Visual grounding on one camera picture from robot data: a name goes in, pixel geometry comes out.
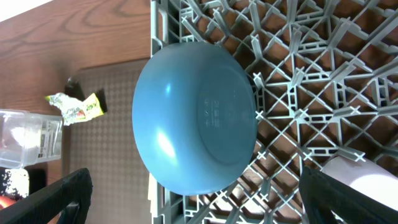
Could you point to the white rice pile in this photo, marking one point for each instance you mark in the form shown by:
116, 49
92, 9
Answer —
14, 183

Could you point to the grey dishwasher rack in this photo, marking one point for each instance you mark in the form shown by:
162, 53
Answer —
324, 78

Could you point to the foil wrapper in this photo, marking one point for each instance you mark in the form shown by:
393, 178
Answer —
77, 111

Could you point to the pink cup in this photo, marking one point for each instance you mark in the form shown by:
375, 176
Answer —
366, 177

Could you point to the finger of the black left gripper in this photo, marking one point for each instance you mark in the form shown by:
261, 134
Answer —
73, 89

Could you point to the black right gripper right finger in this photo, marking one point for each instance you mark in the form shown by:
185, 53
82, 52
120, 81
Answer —
324, 196

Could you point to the black plastic bin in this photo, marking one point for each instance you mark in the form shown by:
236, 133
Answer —
37, 180

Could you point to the orange carrot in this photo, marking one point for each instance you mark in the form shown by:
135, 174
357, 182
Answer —
6, 202

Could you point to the brown plastic tray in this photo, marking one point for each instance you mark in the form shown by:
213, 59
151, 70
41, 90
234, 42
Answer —
106, 147

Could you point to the dark blue plate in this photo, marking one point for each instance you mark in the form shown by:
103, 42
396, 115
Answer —
193, 117

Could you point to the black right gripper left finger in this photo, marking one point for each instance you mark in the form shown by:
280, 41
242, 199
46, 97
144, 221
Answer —
69, 197

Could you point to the clear plastic bin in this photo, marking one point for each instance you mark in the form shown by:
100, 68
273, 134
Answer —
29, 138

